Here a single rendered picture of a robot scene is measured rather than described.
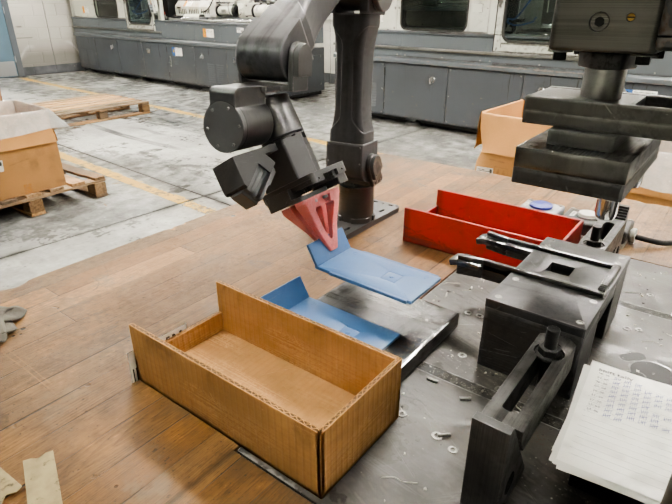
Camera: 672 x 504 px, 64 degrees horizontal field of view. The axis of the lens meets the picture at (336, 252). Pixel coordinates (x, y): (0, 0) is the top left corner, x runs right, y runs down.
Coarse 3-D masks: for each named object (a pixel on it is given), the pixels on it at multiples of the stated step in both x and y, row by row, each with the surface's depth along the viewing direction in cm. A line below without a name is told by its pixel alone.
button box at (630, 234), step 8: (568, 216) 92; (576, 216) 92; (584, 224) 89; (592, 224) 89; (632, 224) 89; (584, 232) 90; (624, 232) 86; (632, 232) 87; (624, 240) 86; (632, 240) 87; (640, 240) 88; (648, 240) 87; (656, 240) 87; (664, 240) 87
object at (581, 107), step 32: (608, 64) 49; (544, 96) 52; (576, 96) 52; (608, 96) 50; (640, 96) 52; (576, 128) 51; (608, 128) 49; (640, 128) 47; (544, 160) 50; (576, 160) 48; (608, 160) 47; (640, 160) 50; (576, 192) 49; (608, 192) 47
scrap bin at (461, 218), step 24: (408, 216) 88; (432, 216) 85; (456, 216) 95; (480, 216) 92; (504, 216) 90; (528, 216) 87; (552, 216) 85; (408, 240) 89; (432, 240) 86; (456, 240) 84; (528, 240) 76; (576, 240) 82
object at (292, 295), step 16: (288, 288) 66; (304, 288) 68; (288, 304) 66; (304, 304) 67; (320, 304) 67; (320, 320) 63; (336, 320) 63; (352, 320) 63; (368, 336) 60; (384, 336) 60
